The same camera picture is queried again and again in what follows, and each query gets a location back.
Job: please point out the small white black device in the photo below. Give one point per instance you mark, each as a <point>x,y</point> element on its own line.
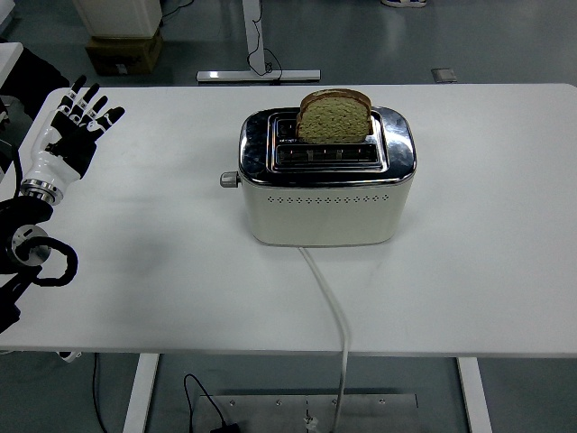
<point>70,356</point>

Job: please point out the grey toaster lever knob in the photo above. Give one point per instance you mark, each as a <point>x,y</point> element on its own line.
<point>229,179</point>

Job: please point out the person's foot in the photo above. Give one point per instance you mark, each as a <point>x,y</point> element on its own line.
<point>403,2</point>

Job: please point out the cream and chrome toaster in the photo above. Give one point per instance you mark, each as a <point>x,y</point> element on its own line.
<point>324,216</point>

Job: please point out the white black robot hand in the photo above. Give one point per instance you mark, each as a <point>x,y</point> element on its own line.
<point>52,164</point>

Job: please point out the brown cardboard box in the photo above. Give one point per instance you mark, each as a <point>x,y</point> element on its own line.
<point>124,56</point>

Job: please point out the white table leg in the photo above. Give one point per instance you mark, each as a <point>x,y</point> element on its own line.
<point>475,397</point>
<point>142,392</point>

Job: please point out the white side table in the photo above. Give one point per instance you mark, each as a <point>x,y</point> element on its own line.
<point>9,58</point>

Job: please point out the white cabinet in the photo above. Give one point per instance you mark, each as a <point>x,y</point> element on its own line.
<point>121,15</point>

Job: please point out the grey floor socket plate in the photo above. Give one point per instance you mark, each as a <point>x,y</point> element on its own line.
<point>443,75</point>

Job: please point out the white desk leg with foot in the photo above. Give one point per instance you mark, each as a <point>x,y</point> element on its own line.
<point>257,76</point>

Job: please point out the brown bread slice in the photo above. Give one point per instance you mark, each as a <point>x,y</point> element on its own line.
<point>333,124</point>

